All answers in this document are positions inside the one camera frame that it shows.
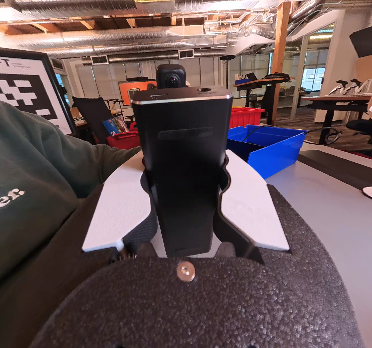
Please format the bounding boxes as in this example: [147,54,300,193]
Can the black floor lamp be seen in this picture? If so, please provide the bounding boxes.
[219,55,236,90]

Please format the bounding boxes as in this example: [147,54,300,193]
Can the red handled crate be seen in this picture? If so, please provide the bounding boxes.
[106,121,141,150]

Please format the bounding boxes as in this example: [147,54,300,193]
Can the wooden support post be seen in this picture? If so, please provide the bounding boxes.
[272,2,292,124]

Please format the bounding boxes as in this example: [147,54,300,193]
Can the black backpack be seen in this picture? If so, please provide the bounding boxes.
[262,72,291,83]

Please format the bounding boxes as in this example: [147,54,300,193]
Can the shiny metal tools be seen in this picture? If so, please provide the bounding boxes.
[330,79,362,95]

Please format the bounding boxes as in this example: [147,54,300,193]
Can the orange wall screen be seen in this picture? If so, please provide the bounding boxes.
[118,80,157,106]

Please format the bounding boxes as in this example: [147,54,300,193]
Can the wooden side table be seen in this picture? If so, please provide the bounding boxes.
[301,93,372,145]

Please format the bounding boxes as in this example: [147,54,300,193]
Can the blue plastic bin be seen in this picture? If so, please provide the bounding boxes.
[226,125,308,180]

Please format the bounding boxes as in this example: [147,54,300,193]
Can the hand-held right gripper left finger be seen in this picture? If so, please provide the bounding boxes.
[82,157,158,261]

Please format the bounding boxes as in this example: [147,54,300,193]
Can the tan wooden document board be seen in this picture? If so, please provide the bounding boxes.
[349,27,372,95]

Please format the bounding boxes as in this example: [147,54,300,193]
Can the thin black cable with strap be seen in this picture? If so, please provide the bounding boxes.
[241,125,343,145]

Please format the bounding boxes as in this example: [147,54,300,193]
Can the framed black-white marker board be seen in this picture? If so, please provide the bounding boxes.
[0,47,77,135]

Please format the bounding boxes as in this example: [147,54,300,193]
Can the large black USB hub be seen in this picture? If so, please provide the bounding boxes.
[131,88,234,258]

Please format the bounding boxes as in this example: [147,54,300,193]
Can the black fabric chair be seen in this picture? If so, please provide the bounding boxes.
[72,96,117,145]

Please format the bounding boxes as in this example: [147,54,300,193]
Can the window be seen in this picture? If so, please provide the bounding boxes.
[301,67,326,91]

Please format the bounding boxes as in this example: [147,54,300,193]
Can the person's left forearm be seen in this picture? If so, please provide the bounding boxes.
[62,139,143,199]

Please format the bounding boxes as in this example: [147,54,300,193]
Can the black divider of blue bin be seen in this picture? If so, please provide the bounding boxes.
[226,138,263,162]

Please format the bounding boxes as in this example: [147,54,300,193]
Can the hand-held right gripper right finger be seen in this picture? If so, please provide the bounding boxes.
[213,149,291,265]

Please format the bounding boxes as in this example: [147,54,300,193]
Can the person's green sweatshirt torso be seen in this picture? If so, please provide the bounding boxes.
[0,101,96,282]

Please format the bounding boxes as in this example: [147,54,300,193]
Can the black office chair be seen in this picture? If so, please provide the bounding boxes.
[346,118,372,136]

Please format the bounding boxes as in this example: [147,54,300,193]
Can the colourful printed boxes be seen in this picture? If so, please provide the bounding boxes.
[102,115,130,136]

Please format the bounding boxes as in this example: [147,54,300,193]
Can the red plastic bin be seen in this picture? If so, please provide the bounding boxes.
[231,107,265,129]

